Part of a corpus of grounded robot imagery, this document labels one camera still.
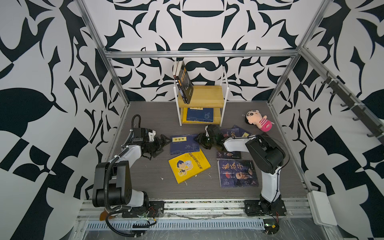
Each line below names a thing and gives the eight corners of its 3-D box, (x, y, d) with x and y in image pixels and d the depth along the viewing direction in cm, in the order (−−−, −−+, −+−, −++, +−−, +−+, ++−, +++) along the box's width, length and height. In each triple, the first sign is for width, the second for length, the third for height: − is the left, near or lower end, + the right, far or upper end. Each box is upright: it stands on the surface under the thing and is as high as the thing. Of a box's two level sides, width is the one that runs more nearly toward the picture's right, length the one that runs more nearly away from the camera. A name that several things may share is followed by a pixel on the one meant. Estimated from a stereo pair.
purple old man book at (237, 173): (220, 187, 83) (221, 185, 81) (217, 161, 92) (218, 159, 90) (257, 187, 83) (259, 185, 81) (251, 161, 92) (253, 159, 90)
